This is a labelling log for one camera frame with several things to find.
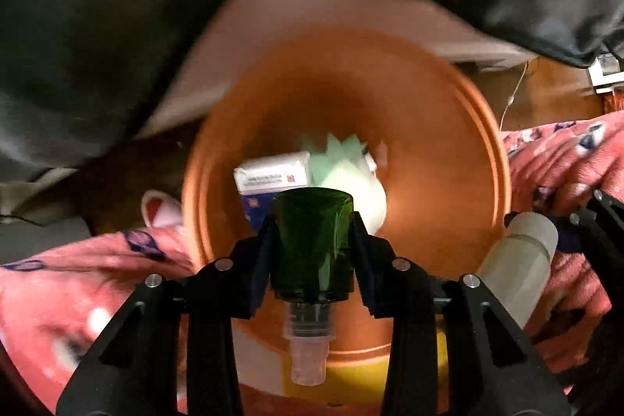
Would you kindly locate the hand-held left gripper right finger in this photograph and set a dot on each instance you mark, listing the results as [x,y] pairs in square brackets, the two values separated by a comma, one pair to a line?
[363,272]

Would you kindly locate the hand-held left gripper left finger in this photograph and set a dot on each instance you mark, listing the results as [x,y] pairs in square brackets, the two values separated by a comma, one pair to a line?
[261,272]

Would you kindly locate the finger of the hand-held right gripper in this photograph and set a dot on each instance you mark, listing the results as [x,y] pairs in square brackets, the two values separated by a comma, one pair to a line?
[597,226]
[511,219]

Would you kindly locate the translucent white bottle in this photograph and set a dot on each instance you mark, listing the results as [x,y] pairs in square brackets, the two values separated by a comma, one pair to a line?
[516,260]

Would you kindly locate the green pump bottle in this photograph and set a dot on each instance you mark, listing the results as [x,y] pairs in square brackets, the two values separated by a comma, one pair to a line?
[312,240]

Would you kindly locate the orange plastic basin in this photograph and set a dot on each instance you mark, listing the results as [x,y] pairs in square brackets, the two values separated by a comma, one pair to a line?
[429,162]

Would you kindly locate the crumpled green white paper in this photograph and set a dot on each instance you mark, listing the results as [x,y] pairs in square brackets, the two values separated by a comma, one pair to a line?
[351,187]

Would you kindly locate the white blue carton box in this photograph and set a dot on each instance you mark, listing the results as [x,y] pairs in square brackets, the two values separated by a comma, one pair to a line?
[273,175]

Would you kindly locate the yellow container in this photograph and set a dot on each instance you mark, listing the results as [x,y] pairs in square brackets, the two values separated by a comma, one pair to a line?
[360,379]

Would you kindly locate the white pink slipper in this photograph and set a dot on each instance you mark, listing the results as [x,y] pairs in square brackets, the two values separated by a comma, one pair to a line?
[161,209]

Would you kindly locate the white device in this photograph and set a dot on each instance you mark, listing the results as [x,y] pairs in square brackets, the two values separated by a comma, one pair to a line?
[607,72]

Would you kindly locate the pink printed blanket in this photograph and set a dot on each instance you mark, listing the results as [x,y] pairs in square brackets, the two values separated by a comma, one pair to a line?
[58,299]

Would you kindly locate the dark cloth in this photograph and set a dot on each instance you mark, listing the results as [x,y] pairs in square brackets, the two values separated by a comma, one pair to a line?
[97,31]

